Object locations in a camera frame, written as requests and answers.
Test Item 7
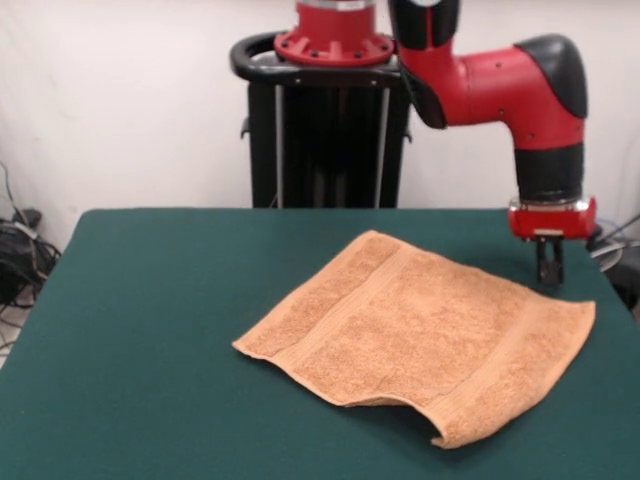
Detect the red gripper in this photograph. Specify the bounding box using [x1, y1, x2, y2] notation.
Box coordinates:
[507, 196, 599, 287]

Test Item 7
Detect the tan terry towel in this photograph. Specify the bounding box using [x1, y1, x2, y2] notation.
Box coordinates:
[232, 229, 597, 450]

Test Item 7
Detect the dark green table cloth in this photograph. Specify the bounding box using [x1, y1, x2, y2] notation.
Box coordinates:
[0, 207, 640, 480]

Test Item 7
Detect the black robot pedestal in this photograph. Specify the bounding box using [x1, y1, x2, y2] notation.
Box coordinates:
[229, 30, 435, 209]

